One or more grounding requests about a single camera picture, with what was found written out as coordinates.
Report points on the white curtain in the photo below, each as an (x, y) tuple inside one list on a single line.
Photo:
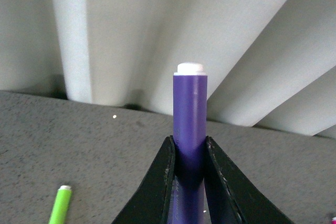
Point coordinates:
[(270, 63)]

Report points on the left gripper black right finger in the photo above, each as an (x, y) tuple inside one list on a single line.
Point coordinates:
[(231, 196)]

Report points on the purple pen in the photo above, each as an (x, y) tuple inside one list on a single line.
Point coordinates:
[(189, 134)]

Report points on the green pen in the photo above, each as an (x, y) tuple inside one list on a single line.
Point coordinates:
[(61, 205)]

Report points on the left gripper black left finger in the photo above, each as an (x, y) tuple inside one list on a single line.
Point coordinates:
[(151, 201)]

